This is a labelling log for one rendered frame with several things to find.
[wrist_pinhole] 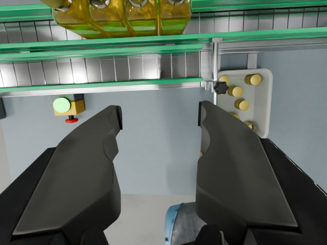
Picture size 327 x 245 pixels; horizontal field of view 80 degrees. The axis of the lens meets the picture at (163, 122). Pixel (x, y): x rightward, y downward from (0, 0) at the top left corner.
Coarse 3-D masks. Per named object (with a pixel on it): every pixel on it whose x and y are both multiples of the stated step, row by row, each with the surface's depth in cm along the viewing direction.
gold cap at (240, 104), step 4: (236, 100) 66; (240, 100) 64; (244, 100) 62; (236, 104) 64; (240, 104) 62; (244, 104) 62; (248, 104) 62; (240, 108) 63; (244, 108) 63; (248, 108) 63
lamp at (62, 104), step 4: (56, 100) 57; (60, 100) 57; (64, 100) 58; (68, 100) 60; (56, 104) 57; (60, 104) 57; (64, 104) 58; (68, 104) 59; (56, 108) 58; (60, 108) 58; (64, 108) 58; (68, 108) 59; (60, 112) 59
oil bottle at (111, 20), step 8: (88, 0) 30; (112, 0) 30; (120, 0) 32; (88, 8) 31; (96, 8) 30; (104, 8) 30; (112, 8) 31; (120, 8) 32; (96, 16) 31; (104, 16) 31; (112, 16) 31; (120, 16) 32; (96, 24) 34; (104, 24) 34; (112, 24) 35; (120, 24) 35; (112, 32) 41; (120, 32) 41; (128, 32) 42
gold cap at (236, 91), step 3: (231, 87) 63; (234, 87) 61; (237, 87) 61; (240, 87) 61; (228, 90) 65; (231, 90) 62; (234, 90) 61; (237, 90) 61; (240, 90) 61; (228, 93) 65; (231, 93) 62; (234, 93) 61; (237, 93) 61; (240, 93) 61; (234, 96) 62; (237, 96) 62
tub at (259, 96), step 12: (228, 72) 57; (240, 72) 57; (252, 72) 57; (264, 72) 58; (228, 84) 65; (240, 84) 65; (264, 84) 60; (228, 96) 66; (240, 96) 66; (252, 96) 66; (264, 96) 61; (228, 108) 67; (252, 108) 67; (264, 108) 61; (252, 120) 68; (264, 120) 62; (264, 132) 62
